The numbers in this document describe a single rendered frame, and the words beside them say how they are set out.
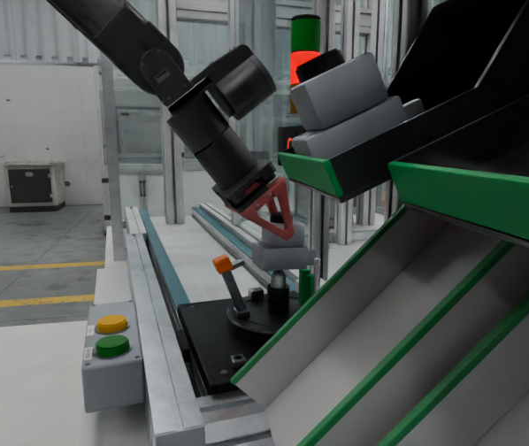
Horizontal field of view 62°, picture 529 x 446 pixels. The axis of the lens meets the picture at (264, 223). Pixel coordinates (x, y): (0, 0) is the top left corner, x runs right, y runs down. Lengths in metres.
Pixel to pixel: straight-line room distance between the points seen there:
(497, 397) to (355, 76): 0.19
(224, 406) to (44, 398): 0.33
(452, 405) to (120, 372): 0.41
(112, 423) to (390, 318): 0.41
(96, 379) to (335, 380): 0.31
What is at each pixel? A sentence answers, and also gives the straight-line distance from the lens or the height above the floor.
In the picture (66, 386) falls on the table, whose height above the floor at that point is 0.86.
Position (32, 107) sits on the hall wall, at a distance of 8.93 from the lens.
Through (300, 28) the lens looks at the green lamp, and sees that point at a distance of 0.79.
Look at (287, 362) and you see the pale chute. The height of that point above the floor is 1.03.
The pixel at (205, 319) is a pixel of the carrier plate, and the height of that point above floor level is 0.97.
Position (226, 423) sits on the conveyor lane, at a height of 0.96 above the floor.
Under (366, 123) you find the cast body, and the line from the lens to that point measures 0.28.
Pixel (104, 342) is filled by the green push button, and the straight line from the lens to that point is 0.60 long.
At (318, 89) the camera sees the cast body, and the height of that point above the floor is 1.25.
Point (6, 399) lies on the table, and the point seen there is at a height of 0.86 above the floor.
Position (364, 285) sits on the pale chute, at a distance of 0.39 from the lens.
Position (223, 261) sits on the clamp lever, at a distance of 0.56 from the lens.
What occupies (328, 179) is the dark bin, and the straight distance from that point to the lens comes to 0.23.
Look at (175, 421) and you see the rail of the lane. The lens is 0.47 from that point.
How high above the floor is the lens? 1.22
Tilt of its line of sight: 11 degrees down
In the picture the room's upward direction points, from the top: straight up
